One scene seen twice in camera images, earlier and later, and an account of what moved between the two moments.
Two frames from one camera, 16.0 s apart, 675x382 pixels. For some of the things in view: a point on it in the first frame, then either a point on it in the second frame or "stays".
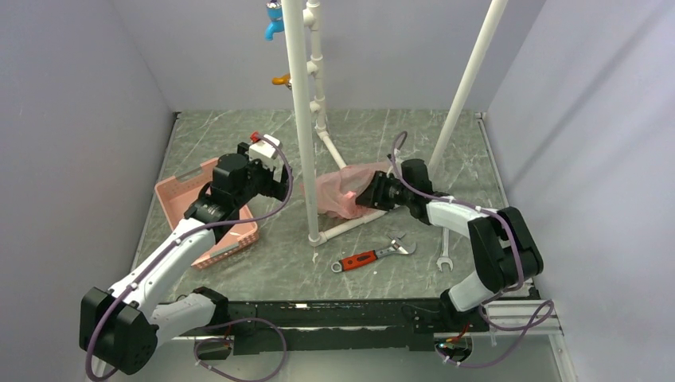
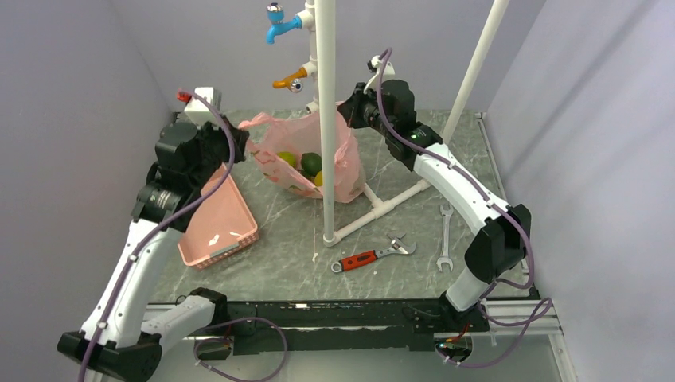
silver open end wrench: (445, 257) stays
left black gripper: (274, 188) to (220, 132)
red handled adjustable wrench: (397, 246) stays
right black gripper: (373, 193) to (350, 109)
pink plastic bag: (337, 192) to (267, 135)
